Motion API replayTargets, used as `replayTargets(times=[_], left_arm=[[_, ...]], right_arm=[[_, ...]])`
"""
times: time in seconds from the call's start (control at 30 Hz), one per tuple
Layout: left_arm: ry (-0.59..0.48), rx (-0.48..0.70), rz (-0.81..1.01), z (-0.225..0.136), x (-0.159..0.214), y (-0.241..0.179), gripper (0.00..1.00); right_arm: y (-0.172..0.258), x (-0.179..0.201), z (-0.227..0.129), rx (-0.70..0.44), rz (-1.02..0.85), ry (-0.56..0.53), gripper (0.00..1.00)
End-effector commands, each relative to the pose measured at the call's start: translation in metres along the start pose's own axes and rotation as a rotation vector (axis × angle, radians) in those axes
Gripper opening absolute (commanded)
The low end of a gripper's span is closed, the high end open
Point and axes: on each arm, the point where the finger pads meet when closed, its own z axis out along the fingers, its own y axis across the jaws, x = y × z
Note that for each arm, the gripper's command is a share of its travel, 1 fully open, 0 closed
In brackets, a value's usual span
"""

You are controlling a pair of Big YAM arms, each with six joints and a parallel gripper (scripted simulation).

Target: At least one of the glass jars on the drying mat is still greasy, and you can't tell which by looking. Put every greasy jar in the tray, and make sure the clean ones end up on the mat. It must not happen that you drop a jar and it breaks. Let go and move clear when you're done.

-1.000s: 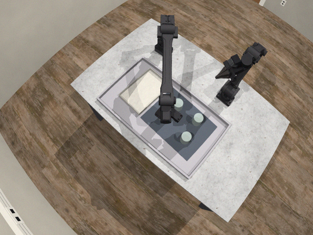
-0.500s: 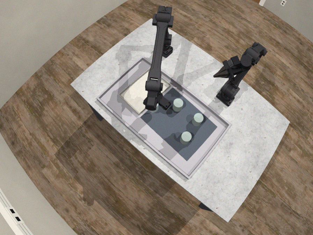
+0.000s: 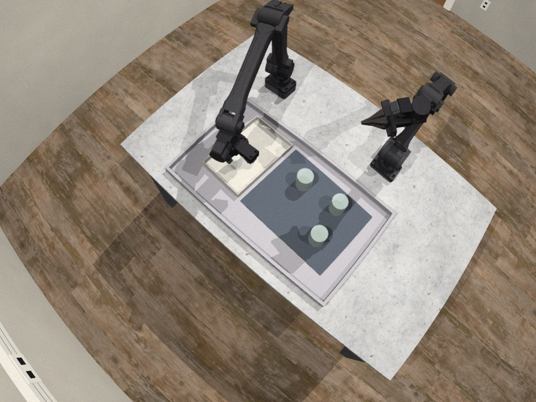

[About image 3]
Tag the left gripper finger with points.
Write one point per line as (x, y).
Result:
(378, 122)
(378, 114)

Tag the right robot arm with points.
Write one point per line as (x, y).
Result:
(278, 65)

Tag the clear glass cylinder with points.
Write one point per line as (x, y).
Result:
(318, 235)
(338, 204)
(304, 179)
(236, 163)

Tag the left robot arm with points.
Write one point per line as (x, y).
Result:
(427, 100)

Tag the dark grey flat mat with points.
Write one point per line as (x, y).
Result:
(291, 213)

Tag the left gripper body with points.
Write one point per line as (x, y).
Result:
(390, 122)

